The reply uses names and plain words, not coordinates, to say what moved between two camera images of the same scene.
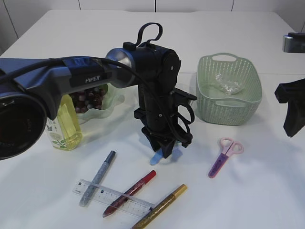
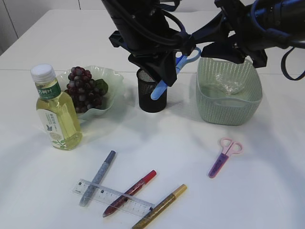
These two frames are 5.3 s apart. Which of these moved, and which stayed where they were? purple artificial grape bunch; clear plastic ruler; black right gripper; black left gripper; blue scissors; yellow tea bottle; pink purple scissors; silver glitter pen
Moved: black left gripper; black right gripper; blue scissors
Stayed: clear plastic ruler; silver glitter pen; purple artificial grape bunch; yellow tea bottle; pink purple scissors
